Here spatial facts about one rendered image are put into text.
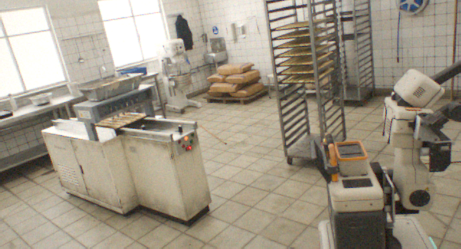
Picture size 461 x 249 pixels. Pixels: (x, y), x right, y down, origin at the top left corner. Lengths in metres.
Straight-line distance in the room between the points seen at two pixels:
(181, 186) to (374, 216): 1.70
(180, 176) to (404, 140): 1.82
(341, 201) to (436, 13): 4.41
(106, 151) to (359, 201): 2.30
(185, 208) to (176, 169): 0.38
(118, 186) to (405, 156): 2.52
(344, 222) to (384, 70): 4.56
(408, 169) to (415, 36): 4.16
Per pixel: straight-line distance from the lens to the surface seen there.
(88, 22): 6.97
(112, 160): 3.49
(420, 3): 5.91
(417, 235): 2.55
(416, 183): 2.13
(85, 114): 3.46
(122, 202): 3.64
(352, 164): 2.01
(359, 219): 1.99
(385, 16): 6.18
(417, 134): 1.87
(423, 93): 1.96
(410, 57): 6.15
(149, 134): 3.12
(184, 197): 3.17
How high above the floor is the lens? 1.79
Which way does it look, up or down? 17 degrees down
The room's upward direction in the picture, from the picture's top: 10 degrees counter-clockwise
